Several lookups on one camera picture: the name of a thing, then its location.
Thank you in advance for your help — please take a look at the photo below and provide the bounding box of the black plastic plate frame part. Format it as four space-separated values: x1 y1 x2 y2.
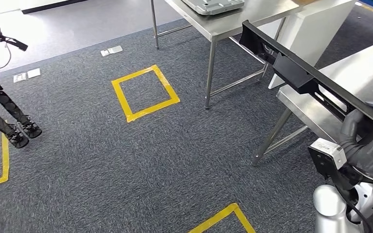
238 19 373 124

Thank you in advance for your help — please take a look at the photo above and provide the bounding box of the grey metal tray part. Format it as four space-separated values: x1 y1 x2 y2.
180 0 246 16

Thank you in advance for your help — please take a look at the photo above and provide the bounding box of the stainless steel workbench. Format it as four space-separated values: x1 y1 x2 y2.
252 40 373 206

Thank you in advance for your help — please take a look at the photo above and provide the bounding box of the stainless steel table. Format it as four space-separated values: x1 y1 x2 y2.
149 0 322 110

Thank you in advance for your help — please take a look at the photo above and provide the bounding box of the white cabinet block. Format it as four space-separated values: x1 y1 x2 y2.
268 0 357 90

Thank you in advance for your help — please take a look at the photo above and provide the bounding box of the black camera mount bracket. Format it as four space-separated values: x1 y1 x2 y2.
308 146 373 194

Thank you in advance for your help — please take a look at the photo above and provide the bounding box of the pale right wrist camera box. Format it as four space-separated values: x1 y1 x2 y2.
308 137 347 162

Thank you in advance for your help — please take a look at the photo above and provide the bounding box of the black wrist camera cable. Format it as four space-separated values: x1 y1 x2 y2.
331 180 372 233

